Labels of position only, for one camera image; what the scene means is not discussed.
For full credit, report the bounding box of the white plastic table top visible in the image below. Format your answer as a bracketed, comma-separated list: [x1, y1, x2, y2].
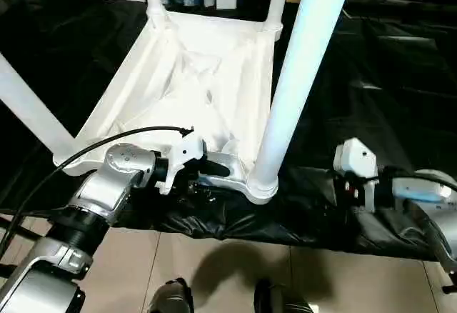
[53, 9, 288, 207]

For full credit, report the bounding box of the black work mat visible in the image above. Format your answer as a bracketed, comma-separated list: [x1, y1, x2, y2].
[0, 0, 457, 264]

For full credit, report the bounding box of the black left robot foot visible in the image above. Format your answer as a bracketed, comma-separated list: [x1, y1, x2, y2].
[146, 278, 194, 313]

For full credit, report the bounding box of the black metal stand leg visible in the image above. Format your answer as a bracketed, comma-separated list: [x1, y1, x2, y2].
[0, 213, 40, 279]
[441, 269, 457, 294]

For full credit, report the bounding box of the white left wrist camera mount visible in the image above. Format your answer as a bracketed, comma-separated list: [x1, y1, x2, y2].
[158, 130, 209, 197]

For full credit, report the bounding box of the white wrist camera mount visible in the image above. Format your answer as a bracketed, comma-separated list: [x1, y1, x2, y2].
[333, 137, 381, 215]
[158, 130, 209, 197]

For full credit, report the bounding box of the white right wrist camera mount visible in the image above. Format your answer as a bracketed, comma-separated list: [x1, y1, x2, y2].
[333, 137, 381, 215]

